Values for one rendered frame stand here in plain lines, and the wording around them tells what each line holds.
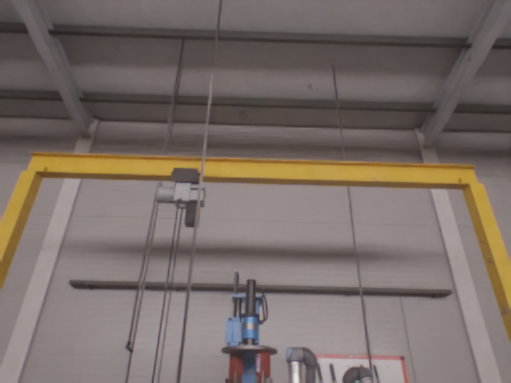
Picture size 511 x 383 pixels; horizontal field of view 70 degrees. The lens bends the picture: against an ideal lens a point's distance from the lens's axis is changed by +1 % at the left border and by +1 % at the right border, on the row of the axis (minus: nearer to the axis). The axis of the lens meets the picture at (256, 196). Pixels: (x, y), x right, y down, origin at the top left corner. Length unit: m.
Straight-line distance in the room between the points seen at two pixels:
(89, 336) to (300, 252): 3.62
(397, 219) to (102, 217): 5.42
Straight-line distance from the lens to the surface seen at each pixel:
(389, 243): 6.97
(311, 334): 6.15
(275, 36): 6.62
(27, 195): 4.76
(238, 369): 4.12
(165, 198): 4.19
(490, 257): 4.59
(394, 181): 4.54
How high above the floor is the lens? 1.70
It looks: 30 degrees up
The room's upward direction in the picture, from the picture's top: 1 degrees clockwise
